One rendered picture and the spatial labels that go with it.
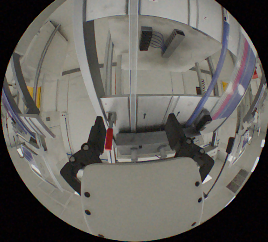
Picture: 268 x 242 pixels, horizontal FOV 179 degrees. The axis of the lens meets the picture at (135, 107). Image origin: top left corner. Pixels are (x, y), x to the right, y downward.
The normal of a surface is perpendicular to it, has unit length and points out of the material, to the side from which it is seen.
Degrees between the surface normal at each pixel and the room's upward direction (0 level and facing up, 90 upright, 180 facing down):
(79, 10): 42
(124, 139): 132
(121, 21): 0
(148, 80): 90
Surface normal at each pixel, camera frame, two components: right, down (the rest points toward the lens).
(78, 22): 0.06, 0.74
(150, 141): 0.01, -0.67
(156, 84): 0.05, 0.00
